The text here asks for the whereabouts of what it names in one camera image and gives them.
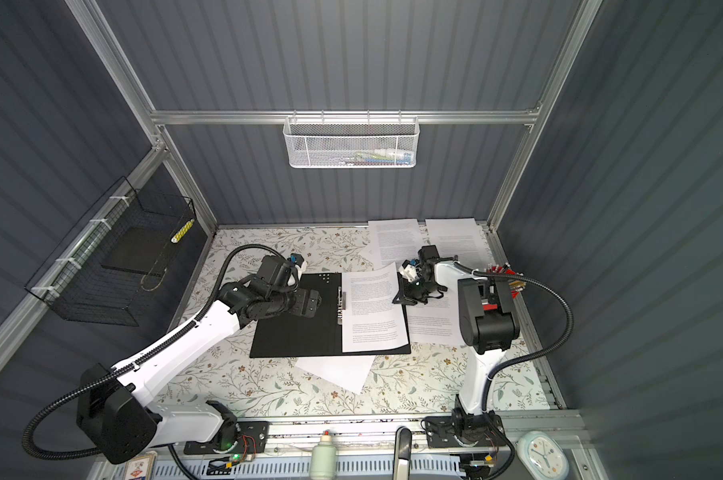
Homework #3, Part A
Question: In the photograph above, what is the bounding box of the printed paper sheet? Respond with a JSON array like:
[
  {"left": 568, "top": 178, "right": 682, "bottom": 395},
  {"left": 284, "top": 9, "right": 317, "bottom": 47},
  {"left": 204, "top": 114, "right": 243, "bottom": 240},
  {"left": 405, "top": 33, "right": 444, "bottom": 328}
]
[
  {"left": 361, "top": 219, "right": 425, "bottom": 269},
  {"left": 425, "top": 218, "right": 493, "bottom": 269},
  {"left": 342, "top": 263, "right": 409, "bottom": 354}
]

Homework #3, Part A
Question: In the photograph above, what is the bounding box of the red folder with black inside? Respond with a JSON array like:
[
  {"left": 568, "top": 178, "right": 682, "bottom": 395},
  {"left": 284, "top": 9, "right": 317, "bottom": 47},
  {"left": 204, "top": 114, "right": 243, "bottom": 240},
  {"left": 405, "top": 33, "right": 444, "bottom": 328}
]
[{"left": 250, "top": 273, "right": 411, "bottom": 358}]

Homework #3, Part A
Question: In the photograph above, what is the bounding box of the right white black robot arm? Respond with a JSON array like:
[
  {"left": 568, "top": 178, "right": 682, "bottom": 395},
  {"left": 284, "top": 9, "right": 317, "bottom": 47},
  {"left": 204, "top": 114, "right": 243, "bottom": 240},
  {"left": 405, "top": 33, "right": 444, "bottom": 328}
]
[{"left": 393, "top": 245, "right": 521, "bottom": 416}]

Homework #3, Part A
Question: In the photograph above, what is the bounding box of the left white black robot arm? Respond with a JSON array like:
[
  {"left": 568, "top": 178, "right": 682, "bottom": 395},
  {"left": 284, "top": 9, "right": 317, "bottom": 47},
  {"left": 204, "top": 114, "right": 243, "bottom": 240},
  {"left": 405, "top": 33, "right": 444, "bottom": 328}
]
[{"left": 77, "top": 253, "right": 321, "bottom": 464}]

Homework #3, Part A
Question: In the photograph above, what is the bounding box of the printed paper sheet under right arm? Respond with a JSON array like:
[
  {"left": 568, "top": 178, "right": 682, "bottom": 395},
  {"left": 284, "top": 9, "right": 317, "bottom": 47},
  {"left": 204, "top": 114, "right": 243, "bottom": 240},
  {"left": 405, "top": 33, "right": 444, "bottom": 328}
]
[{"left": 405, "top": 289, "right": 465, "bottom": 347}]

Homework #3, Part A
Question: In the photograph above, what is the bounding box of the red pen cup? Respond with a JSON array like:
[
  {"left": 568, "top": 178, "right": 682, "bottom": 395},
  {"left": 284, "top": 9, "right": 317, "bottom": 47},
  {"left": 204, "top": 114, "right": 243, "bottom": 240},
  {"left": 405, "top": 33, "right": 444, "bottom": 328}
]
[{"left": 487, "top": 263, "right": 527, "bottom": 299}]

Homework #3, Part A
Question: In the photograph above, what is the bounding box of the blank white paper sheet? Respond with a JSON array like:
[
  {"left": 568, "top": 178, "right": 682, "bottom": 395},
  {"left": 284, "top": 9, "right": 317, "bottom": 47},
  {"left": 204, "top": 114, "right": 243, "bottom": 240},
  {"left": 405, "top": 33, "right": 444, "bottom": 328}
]
[{"left": 296, "top": 356, "right": 375, "bottom": 394}]

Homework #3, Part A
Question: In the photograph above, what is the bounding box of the yellow marker in black basket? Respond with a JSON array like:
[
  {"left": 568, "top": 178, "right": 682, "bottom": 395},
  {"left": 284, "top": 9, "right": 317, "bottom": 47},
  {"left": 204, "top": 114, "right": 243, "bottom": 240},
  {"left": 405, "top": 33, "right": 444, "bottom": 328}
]
[{"left": 171, "top": 219, "right": 196, "bottom": 244}]

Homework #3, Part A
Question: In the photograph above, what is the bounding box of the white plastic bottle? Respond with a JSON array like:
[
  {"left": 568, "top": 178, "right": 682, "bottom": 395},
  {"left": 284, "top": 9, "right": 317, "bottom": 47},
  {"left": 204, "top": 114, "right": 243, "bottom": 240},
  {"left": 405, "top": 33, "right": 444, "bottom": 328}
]
[{"left": 309, "top": 430, "right": 338, "bottom": 480}]

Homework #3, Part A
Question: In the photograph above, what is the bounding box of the white analog clock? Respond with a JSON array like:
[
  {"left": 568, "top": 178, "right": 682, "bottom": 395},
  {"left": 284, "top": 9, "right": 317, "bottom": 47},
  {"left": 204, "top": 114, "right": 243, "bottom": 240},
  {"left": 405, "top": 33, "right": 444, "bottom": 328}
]
[{"left": 515, "top": 430, "right": 569, "bottom": 480}]

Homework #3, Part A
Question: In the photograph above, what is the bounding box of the small card box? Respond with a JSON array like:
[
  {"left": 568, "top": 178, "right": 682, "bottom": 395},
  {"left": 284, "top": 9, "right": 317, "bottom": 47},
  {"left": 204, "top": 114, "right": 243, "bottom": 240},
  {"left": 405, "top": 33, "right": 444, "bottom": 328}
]
[{"left": 123, "top": 451, "right": 158, "bottom": 480}]

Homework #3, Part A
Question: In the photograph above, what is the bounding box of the right black corrugated cable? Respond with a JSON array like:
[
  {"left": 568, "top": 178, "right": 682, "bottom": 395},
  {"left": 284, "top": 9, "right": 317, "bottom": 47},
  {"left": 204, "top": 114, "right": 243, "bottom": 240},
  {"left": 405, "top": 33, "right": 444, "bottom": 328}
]
[{"left": 450, "top": 260, "right": 575, "bottom": 415}]

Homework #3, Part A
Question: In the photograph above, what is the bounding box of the black corrugated cable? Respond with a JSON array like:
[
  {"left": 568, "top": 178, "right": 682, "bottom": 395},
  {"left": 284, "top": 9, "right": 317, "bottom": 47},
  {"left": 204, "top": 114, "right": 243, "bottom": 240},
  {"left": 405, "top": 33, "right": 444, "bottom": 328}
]
[
  {"left": 450, "top": 260, "right": 575, "bottom": 415},
  {"left": 20, "top": 242, "right": 291, "bottom": 462}
]

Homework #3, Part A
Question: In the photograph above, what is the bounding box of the white wire wall basket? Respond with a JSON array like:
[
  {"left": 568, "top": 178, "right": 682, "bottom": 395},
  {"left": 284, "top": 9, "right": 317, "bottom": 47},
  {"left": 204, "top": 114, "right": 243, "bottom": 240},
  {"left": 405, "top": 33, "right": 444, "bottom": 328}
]
[{"left": 283, "top": 118, "right": 421, "bottom": 169}]

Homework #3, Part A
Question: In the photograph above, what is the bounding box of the silver handle at front rail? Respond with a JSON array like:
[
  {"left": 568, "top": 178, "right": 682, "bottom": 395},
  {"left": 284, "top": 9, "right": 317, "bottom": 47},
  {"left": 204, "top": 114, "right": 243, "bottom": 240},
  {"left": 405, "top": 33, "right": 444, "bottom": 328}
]
[{"left": 391, "top": 426, "right": 413, "bottom": 480}]

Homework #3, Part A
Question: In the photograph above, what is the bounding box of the black wire side basket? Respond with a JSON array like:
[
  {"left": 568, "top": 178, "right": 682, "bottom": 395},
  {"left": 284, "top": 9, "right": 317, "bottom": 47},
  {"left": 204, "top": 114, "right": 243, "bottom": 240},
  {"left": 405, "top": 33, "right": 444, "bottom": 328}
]
[{"left": 26, "top": 182, "right": 197, "bottom": 327}]

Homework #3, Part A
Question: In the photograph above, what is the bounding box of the left black corrugated cable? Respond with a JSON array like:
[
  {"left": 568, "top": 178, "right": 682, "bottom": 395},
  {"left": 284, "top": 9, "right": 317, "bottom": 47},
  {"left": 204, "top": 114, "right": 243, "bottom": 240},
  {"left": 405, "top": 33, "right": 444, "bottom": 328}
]
[{"left": 20, "top": 242, "right": 291, "bottom": 462}]

